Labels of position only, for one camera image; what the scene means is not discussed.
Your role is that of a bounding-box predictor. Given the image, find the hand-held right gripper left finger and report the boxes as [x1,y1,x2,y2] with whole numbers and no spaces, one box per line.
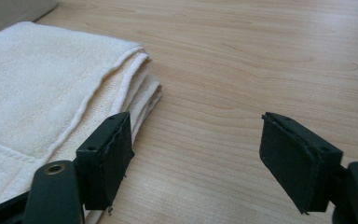
[75,111,135,211]

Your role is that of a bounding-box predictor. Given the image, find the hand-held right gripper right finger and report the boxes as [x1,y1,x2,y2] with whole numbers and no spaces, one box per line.
[258,111,344,216]

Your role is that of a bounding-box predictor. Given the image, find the cream towel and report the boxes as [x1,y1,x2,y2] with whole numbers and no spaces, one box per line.
[0,21,163,224]

